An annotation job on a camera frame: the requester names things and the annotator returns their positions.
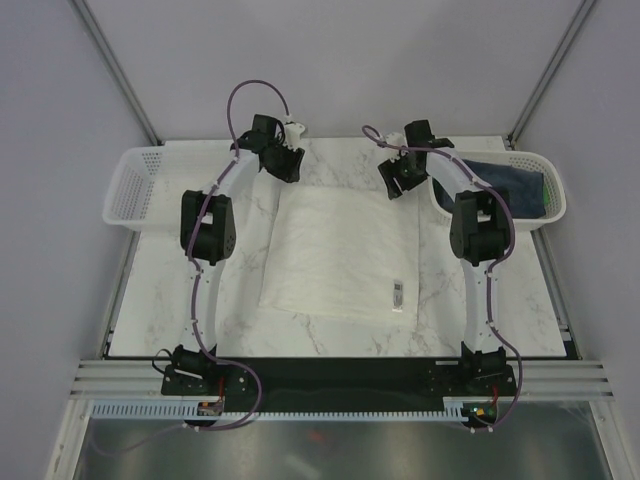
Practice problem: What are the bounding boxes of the dark blue towel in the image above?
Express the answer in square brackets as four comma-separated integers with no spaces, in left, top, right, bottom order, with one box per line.
[464,159,546,219]

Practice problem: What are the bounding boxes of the white towel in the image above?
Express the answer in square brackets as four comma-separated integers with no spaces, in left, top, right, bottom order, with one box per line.
[260,186,419,326]

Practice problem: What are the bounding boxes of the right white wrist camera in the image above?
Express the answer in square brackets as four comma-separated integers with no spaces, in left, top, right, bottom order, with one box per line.
[384,132,405,160]

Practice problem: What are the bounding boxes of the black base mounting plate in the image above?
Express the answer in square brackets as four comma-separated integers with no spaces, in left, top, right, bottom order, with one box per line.
[161,357,516,412]

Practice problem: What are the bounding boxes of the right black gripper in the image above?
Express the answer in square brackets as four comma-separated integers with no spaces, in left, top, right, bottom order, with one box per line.
[377,150,428,200]

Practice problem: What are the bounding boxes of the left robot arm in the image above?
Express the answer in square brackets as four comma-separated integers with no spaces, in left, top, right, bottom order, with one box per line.
[172,114,306,394]

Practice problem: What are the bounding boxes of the white plastic basket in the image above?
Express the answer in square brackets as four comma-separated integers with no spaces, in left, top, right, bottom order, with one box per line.
[102,142,231,233]
[458,151,566,232]

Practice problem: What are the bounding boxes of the white slotted cable duct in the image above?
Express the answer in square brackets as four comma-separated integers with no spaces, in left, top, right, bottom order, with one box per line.
[89,397,499,422]

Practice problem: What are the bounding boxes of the left white plastic basket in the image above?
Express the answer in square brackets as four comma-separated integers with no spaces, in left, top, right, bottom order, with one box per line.
[102,142,231,233]

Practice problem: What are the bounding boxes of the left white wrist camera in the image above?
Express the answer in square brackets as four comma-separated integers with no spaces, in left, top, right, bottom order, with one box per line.
[284,115,307,150]

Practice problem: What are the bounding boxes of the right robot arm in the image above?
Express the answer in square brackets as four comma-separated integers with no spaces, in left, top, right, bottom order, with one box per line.
[363,120,515,394]

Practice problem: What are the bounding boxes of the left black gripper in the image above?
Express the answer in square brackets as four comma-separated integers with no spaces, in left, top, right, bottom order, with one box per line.
[265,138,305,186]

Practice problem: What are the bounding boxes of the aluminium extrusion rail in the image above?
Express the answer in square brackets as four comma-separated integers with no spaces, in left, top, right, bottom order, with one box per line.
[71,360,614,401]

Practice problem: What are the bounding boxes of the right aluminium frame post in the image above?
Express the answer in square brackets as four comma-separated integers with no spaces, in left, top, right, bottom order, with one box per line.
[504,0,599,150]

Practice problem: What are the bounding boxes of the right white plastic basket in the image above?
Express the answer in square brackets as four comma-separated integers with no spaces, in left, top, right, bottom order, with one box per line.
[458,151,566,232]

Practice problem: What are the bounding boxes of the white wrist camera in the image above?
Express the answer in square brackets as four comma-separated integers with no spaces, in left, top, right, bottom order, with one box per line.
[384,132,405,160]
[284,115,307,150]

